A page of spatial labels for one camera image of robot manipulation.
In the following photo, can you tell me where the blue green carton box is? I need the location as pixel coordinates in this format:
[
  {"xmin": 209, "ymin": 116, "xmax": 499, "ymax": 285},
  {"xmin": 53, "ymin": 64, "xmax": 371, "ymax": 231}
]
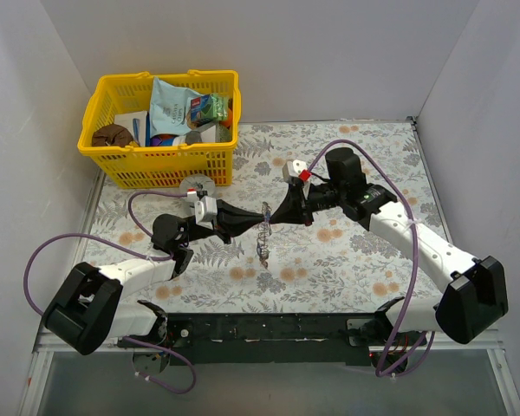
[{"xmin": 187, "ymin": 93, "xmax": 229, "ymax": 126}]

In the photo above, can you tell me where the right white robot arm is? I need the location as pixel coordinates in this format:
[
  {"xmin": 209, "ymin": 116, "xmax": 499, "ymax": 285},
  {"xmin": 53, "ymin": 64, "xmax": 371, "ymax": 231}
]
[{"xmin": 270, "ymin": 147, "xmax": 509, "ymax": 345}]

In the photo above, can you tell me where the orange item in basket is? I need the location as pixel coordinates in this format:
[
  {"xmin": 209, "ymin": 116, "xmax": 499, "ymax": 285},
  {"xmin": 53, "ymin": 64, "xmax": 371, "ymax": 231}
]
[{"xmin": 220, "ymin": 107, "xmax": 233, "ymax": 128}]

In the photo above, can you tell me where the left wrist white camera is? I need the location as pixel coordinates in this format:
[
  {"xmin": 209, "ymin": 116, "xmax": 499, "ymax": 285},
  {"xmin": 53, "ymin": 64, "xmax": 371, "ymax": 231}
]
[{"xmin": 186, "ymin": 188, "xmax": 218, "ymax": 230}]

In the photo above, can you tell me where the silver disc keyring organiser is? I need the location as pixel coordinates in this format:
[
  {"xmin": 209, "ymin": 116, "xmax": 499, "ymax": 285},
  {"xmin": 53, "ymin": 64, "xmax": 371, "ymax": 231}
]
[{"xmin": 257, "ymin": 201, "xmax": 272, "ymax": 269}]

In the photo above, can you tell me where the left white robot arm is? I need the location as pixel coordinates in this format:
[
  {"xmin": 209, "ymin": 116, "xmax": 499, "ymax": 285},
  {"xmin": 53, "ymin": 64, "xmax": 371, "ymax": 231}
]
[{"xmin": 42, "ymin": 197, "xmax": 265, "ymax": 355}]

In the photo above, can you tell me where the yellow plastic basket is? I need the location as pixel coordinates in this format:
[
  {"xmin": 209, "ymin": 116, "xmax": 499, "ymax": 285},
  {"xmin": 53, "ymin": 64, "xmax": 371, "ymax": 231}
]
[{"xmin": 77, "ymin": 69, "xmax": 241, "ymax": 189}]

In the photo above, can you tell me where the white blue paper box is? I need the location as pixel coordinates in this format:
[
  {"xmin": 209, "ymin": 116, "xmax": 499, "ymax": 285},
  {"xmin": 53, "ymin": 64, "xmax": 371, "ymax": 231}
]
[{"xmin": 114, "ymin": 111, "xmax": 150, "ymax": 146}]

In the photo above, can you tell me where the wrist white camera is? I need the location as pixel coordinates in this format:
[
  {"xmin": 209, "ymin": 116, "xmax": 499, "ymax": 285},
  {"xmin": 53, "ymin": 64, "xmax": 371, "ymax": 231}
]
[
  {"xmin": 186, "ymin": 188, "xmax": 218, "ymax": 230},
  {"xmin": 282, "ymin": 159, "xmax": 311, "ymax": 198}
]

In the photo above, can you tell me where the light blue chips bag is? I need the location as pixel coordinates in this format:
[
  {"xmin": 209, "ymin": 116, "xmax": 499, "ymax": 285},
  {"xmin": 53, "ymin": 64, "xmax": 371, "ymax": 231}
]
[{"xmin": 149, "ymin": 77, "xmax": 201, "ymax": 136}]

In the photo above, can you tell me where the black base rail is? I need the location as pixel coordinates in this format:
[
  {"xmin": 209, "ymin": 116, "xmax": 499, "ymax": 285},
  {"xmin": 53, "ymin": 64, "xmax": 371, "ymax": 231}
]
[{"xmin": 134, "ymin": 311, "xmax": 393, "ymax": 366}]

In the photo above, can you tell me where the brown round pouch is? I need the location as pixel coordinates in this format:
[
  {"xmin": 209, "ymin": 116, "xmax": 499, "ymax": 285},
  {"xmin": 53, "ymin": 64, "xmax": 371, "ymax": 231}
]
[{"xmin": 92, "ymin": 124, "xmax": 133, "ymax": 147}]

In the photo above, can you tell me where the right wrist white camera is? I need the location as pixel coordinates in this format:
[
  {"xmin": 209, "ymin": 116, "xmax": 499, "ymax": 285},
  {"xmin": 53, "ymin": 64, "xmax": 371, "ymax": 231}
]
[{"xmin": 282, "ymin": 159, "xmax": 311, "ymax": 198}]

